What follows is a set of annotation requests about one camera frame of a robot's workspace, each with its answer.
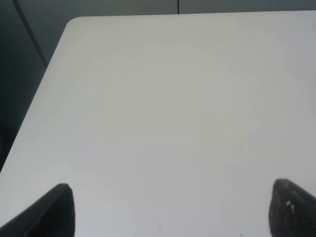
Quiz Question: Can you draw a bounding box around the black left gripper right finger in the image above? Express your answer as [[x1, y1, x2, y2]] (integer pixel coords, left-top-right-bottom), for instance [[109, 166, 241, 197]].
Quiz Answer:
[[269, 179, 316, 237]]

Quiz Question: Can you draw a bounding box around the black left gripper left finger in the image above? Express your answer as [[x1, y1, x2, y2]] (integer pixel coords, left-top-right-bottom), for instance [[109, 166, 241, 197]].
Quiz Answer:
[[0, 183, 76, 237]]

